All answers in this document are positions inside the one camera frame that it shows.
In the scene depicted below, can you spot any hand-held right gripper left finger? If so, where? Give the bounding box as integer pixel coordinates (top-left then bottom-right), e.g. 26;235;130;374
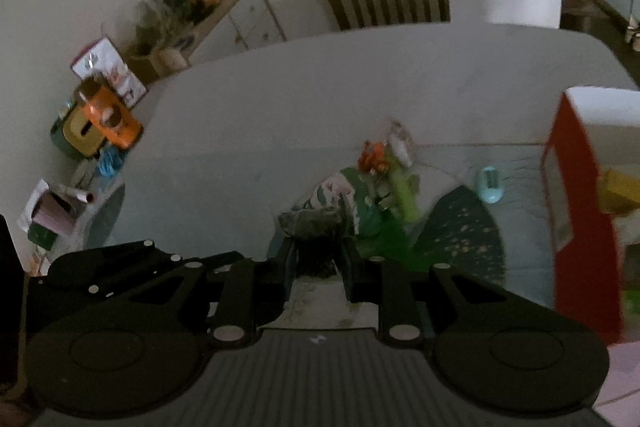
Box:
75;236;297;348

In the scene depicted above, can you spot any white tube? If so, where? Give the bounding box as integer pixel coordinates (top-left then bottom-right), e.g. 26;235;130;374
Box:
59;184;96;204

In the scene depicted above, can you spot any yellow small box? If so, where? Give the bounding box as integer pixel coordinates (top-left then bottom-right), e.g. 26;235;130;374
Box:
597;167;640;215

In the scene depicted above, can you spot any white carton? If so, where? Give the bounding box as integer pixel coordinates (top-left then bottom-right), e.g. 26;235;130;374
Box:
71;38;149;108

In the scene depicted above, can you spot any white small open box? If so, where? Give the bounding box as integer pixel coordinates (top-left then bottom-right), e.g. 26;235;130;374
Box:
17;179;83;253

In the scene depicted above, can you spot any red shoebox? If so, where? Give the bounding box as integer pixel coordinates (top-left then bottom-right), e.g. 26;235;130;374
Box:
542;87;640;344

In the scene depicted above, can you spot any white wooden sideboard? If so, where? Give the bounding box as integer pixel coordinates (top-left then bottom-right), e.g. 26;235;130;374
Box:
125;0;288;78

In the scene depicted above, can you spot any woven basket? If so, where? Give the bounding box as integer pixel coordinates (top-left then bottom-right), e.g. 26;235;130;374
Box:
150;47;192;74

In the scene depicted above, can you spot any orange canister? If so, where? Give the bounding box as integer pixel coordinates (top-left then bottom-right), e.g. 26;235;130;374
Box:
75;79;144;148

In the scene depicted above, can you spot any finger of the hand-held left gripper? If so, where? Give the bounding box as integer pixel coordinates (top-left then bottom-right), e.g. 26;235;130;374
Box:
27;239;243;300

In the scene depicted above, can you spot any orange white toy in wrapper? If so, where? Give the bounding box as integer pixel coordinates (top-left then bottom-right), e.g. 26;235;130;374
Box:
357;119;418;176

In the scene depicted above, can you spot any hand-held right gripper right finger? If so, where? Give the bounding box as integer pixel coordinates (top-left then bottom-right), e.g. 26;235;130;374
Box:
341;238;551;348

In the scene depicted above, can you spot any white printed plastic wrapper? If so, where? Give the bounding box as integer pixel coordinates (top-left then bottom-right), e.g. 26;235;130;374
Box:
314;173;357;214

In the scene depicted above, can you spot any teal yellow container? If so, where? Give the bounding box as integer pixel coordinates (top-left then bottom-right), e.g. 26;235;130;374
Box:
50;104;108;160

